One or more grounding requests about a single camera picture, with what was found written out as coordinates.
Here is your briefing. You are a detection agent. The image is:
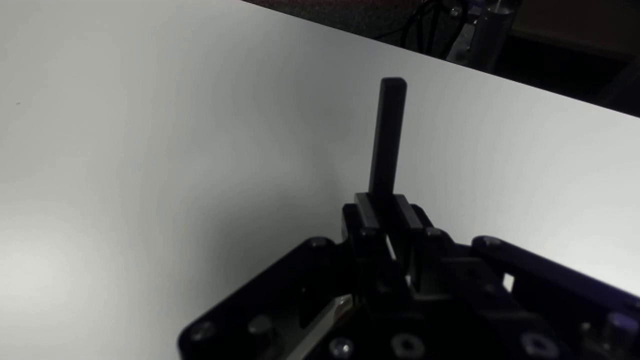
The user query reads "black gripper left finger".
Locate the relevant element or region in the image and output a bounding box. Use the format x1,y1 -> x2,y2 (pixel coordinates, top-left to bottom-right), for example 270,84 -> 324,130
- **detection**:
177,190 -> 416,360

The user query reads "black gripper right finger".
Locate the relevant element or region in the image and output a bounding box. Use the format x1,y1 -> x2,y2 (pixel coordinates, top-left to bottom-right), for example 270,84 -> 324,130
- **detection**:
392,194 -> 640,360

